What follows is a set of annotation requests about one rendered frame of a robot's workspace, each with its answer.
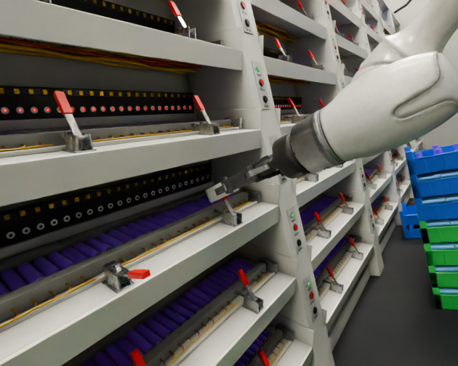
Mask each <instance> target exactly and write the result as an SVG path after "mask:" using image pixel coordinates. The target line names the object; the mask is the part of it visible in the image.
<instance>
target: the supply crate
mask: <svg viewBox="0 0 458 366"><path fill-rule="evenodd" d="M439 148H442V151H443V153H441V154H437V155H434V154H433V149H427V150H420V151H416V152H412V151H411V149H410V147H405V148H404V152H405V156H406V162H407V166H408V170H409V175H410V176H412V175H417V174H426V173H431V172H436V171H445V170H451V169H456V168H458V150H457V151H454V145H447V146H443V147H439ZM418 152H421V153H422V157H420V158H416V155H415V153H418Z"/></svg>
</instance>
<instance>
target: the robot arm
mask: <svg viewBox="0 0 458 366"><path fill-rule="evenodd" d="M457 29H458V0H430V1H429V3H428V4H427V5H426V6H425V8H424V9H423V10H422V11H421V12H420V13H419V14H418V15H417V17H416V18H415V19H414V20H413V21H412V22H411V23H410V24H409V25H408V26H407V27H406V28H404V29H403V30H402V31H400V32H398V33H395V34H393V35H390V36H386V37H384V38H383V40H382V41H381V42H380V43H379V44H378V45H377V47H376V48H375V49H374V50H373V52H372V53H371V54H370V55H369V56H368V57H367V58H366V59H365V60H364V61H363V62H362V63H361V65H360V69H359V70H358V72H357V73H356V74H355V75H354V77H353V79H352V81H351V82H350V85H348V86H346V87H345V88H344V89H343V90H342V91H340V92H339V94H338V95H337V96H336V97H335V98H334V99H333V100H332V101H331V102H330V103H329V104H328V105H327V106H326V107H324V108H322V109H321V110H318V111H316V112H314V114H312V115H310V116H309V117H307V118H305V119H304V120H302V121H300V122H299V123H296V124H294V125H293V127H292V129H291V132H289V133H288V134H285V135H284V136H282V137H280V138H278V139H277V140H276V141H275V142H274V143H273V147H272V151H273V154H272V155H269V156H268V155H266V156H265V157H263V158H260V159H259V161H257V162H256V163H253V164H252V165H250V166H247V167H246V168H245V169H244V170H243V171H240V172H238V173H237V174H235V175H233V176H231V177H230V178H228V177H224V178H223V181H222V182H220V183H219V184H216V185H215V186H213V187H210V188H209V189H207V190H206V191H205V192H206V194H207V197H208V199H209V201H210V203H212V202H214V201H216V200H219V199H221V198H223V197H225V196H228V195H230V194H232V193H234V192H237V191H239V188H240V190H241V191H244V190H245V186H247V185H250V184H251V183H253V182H260V181H262V180H264V179H269V178H272V177H274V176H277V175H279V174H283V175H284V176H286V177H288V178H290V179H295V178H297V177H299V176H302V175H304V174H307V173H309V172H311V173H314V174H316V172H318V171H322V170H326V168H333V167H335V166H338V165H342V164H343V163H345V162H347V161H349V160H354V159H357V158H368V157H371V156H373V155H378V154H380V153H384V152H387V151H388V150H392V149H394V148H397V147H400V146H401V145H404V144H406V143H408V142H411V141H413V140H415V139H417V138H419V137H421V136H423V135H425V134H427V133H428V132H430V131H432V130H433V129H435V128H437V127H439V126H440V125H441V124H443V123H445V122H446V121H447V120H448V119H450V118H451V117H453V116H454V115H455V114H457V113H458V73H457V71H456V70H455V68H454V66H453V65H452V64H451V63H450V62H449V61H448V60H447V58H446V57H445V56H444V55H443V54H442V52H443V49H444V47H445V45H446V44H447V42H448V41H449V39H450V38H451V37H452V35H453V34H454V32H455V31H456V30H457Z"/></svg>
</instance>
